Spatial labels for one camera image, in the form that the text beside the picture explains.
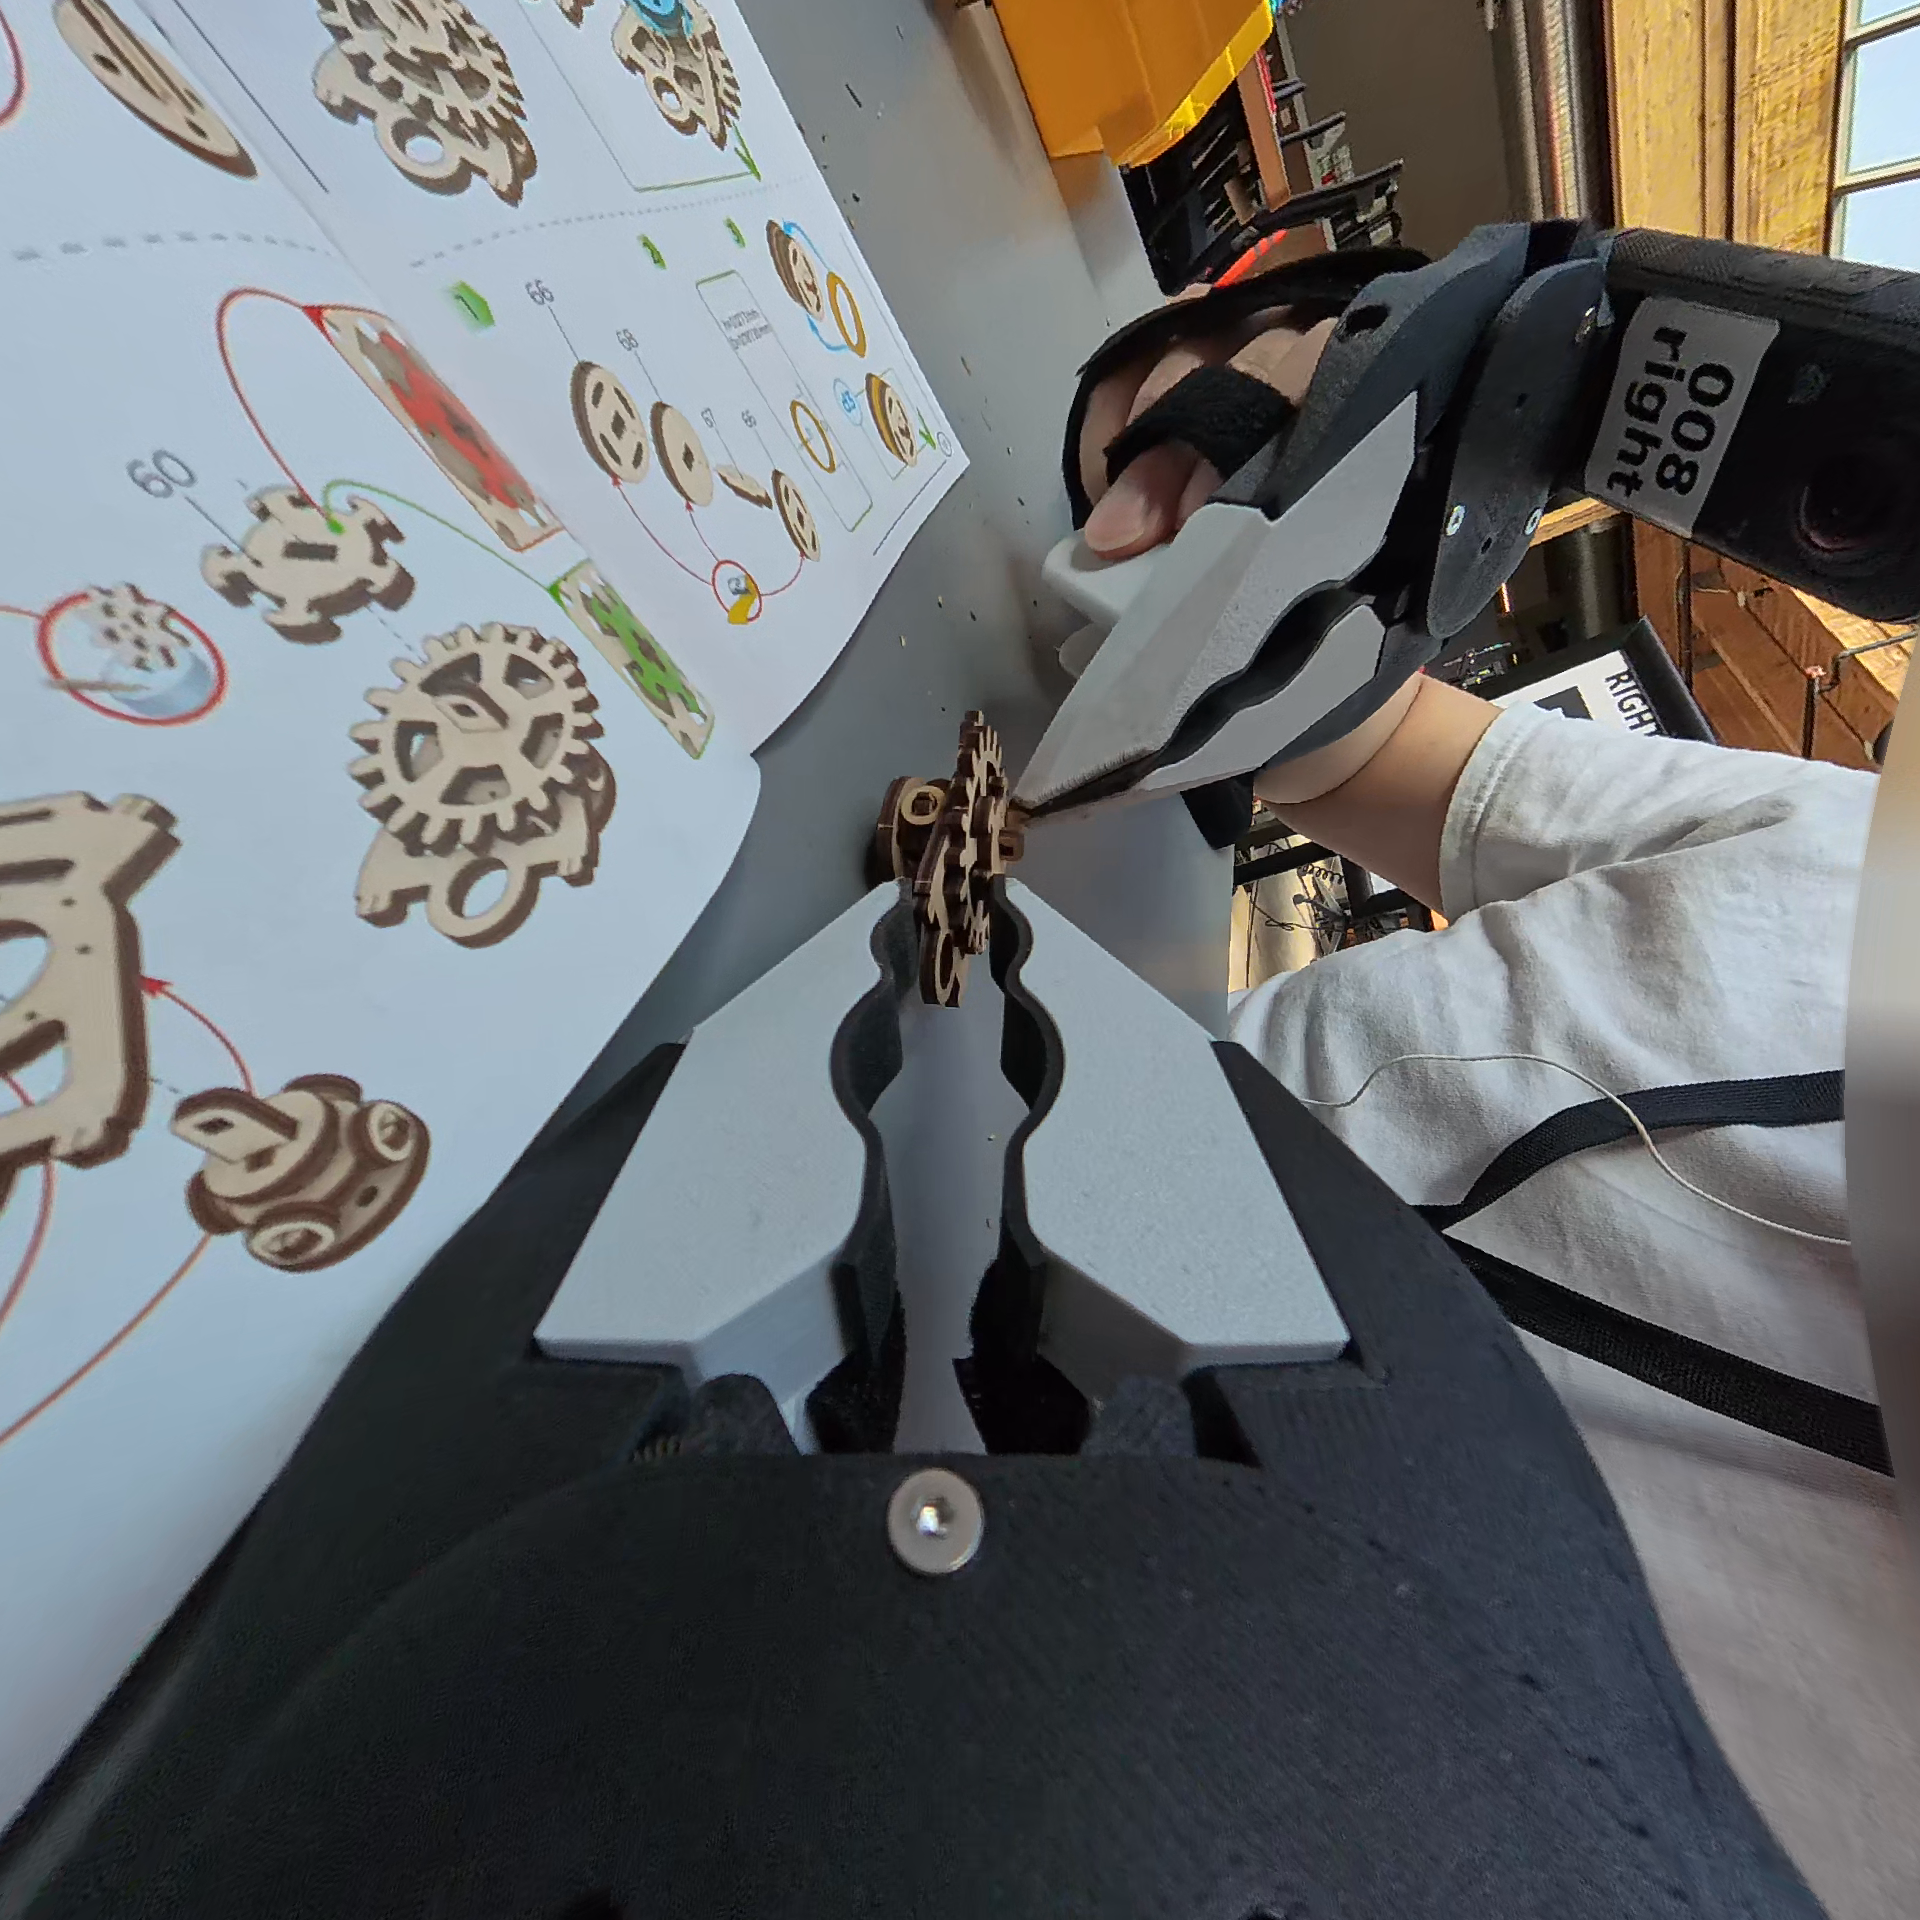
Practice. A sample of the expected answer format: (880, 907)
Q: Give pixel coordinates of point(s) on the black and white sign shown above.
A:
(1605, 691)

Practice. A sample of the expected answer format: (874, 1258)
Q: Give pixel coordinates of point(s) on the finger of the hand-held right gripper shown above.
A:
(1289, 721)
(1200, 630)

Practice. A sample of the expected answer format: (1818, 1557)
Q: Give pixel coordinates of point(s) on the person's white shirt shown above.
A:
(1650, 1575)

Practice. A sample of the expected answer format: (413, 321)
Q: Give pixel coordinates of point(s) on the person's right hand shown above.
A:
(1149, 495)

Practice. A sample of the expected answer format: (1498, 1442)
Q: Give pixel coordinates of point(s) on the black tool rack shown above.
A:
(1243, 195)

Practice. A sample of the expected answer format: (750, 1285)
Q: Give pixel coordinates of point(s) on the wooden gear assembly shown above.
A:
(961, 856)

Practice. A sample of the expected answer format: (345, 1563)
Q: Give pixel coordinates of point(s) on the printed instruction booklet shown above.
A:
(194, 902)

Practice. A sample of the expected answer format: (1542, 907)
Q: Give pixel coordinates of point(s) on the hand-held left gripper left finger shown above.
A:
(705, 1185)

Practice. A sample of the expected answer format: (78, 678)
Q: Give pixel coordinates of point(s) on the wooden window frame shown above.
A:
(1711, 120)

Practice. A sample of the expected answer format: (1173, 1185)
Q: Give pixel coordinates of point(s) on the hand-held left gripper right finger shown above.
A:
(1171, 1201)

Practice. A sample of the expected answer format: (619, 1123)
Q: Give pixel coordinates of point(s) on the small wooden axle piece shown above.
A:
(1016, 832)

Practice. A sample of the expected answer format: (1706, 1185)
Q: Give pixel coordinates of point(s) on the yellow plastic bin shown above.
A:
(1126, 77)

